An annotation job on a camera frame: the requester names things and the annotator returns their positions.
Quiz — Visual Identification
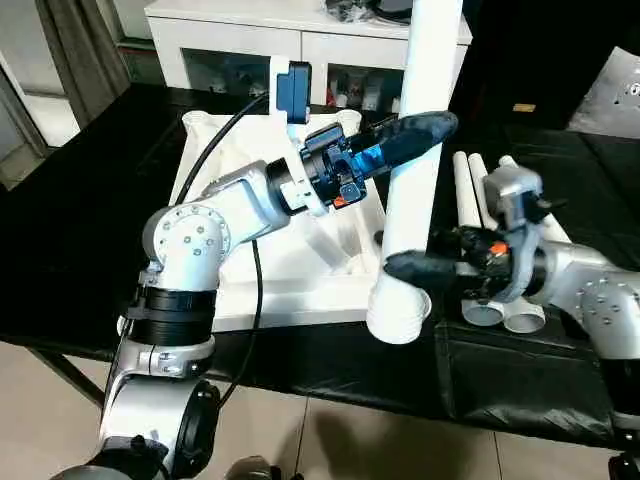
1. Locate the black cabinet with yellow label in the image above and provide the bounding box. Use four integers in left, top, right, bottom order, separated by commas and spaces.
449, 0, 622, 132

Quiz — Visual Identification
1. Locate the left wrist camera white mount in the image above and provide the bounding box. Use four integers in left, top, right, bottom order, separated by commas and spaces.
268, 56, 332, 217

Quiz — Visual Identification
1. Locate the white glass-door cabinet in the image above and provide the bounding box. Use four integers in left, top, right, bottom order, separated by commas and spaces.
143, 0, 474, 115

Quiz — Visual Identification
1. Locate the dark clutter on cabinet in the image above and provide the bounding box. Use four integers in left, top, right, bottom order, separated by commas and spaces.
324, 0, 381, 25

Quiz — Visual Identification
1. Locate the black table frame leg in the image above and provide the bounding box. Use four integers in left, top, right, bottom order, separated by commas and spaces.
27, 347, 110, 410

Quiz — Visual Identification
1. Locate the black work mat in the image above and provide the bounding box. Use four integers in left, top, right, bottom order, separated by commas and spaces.
0, 82, 640, 449

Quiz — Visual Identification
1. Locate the white plastic table top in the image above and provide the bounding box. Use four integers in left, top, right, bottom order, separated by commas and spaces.
169, 109, 387, 334

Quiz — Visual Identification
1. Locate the grey helmet on cabinet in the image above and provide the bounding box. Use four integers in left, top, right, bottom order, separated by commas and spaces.
374, 0, 417, 25

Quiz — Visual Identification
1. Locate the dark robot lower body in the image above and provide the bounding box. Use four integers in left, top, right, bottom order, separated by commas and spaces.
224, 454, 281, 480

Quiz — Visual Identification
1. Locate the white plastic table leg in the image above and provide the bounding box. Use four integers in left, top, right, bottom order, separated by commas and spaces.
452, 152, 507, 327
468, 151, 547, 335
367, 0, 464, 346
498, 154, 574, 246

